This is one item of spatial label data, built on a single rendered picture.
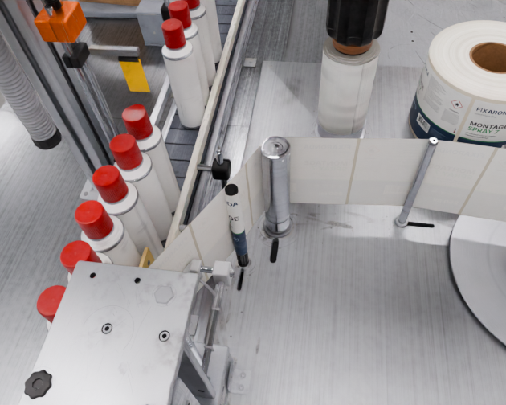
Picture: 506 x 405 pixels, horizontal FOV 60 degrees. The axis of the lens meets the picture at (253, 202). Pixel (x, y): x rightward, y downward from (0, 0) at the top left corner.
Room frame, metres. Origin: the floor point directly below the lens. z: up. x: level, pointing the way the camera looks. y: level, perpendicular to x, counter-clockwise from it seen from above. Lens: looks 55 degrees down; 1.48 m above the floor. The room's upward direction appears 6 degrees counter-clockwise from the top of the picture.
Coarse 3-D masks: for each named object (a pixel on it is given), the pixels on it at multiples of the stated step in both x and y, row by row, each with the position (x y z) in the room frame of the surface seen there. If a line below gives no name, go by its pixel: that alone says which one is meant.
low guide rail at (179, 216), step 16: (240, 0) 0.98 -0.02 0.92; (240, 16) 0.94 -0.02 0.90; (224, 48) 0.80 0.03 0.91; (224, 64) 0.75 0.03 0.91; (208, 112) 0.61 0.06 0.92; (208, 128) 0.58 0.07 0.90; (192, 160) 0.50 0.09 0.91; (192, 176) 0.47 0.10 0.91; (176, 208) 0.40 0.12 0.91; (176, 224) 0.37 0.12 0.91
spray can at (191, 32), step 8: (168, 8) 0.68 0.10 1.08; (176, 8) 0.68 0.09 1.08; (184, 8) 0.68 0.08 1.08; (176, 16) 0.67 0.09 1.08; (184, 16) 0.67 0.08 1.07; (184, 24) 0.67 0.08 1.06; (192, 24) 0.69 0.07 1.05; (184, 32) 0.67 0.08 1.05; (192, 32) 0.67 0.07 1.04; (192, 40) 0.67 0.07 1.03; (200, 48) 0.68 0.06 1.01; (200, 56) 0.67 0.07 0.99; (200, 64) 0.67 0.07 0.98; (200, 72) 0.67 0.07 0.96; (200, 80) 0.67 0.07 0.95; (208, 88) 0.68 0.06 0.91; (208, 96) 0.67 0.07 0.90
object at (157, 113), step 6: (168, 78) 0.66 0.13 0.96; (168, 84) 0.64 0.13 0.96; (162, 90) 0.63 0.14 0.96; (168, 90) 0.63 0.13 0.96; (162, 96) 0.61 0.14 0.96; (168, 96) 0.63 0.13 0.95; (156, 102) 0.60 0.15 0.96; (162, 102) 0.60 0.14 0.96; (156, 108) 0.58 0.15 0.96; (162, 108) 0.59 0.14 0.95; (156, 114) 0.57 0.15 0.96; (150, 120) 0.56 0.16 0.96; (156, 120) 0.56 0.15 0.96
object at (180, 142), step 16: (224, 0) 1.04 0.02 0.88; (224, 16) 0.97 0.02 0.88; (224, 32) 0.91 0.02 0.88; (224, 80) 0.74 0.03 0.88; (176, 112) 0.66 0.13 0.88; (176, 128) 0.62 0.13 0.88; (176, 144) 0.58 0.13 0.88; (192, 144) 0.57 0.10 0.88; (208, 144) 0.57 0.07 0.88; (176, 160) 0.54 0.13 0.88; (176, 176) 0.50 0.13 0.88; (192, 192) 0.46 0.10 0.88
